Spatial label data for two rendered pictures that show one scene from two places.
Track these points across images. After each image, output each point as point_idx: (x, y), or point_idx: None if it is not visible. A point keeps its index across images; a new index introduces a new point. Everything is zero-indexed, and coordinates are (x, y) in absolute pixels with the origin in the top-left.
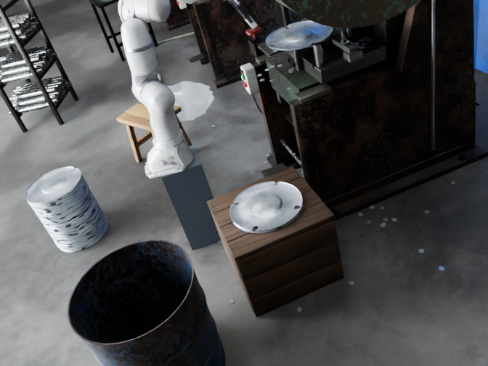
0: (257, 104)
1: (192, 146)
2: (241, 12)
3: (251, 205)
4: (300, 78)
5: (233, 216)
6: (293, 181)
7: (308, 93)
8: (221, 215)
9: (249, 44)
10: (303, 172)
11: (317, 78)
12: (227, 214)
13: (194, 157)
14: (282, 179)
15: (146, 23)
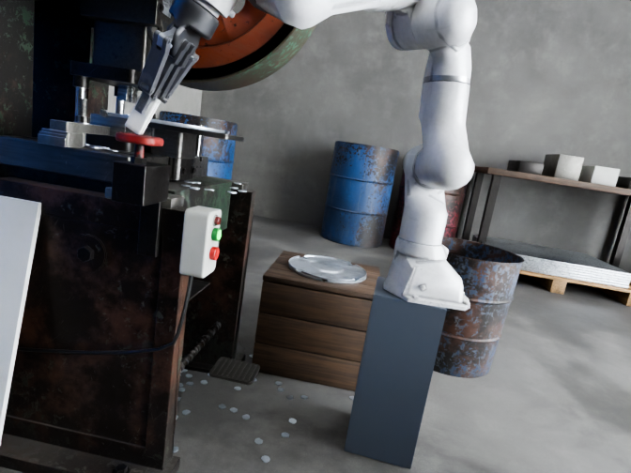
0: (180, 319)
1: (377, 293)
2: (181, 79)
3: (340, 270)
4: (206, 180)
5: (362, 275)
6: (281, 269)
7: (231, 180)
8: (374, 283)
9: (146, 180)
10: (238, 303)
11: (203, 173)
12: (367, 282)
13: (382, 282)
14: (288, 273)
15: (428, 50)
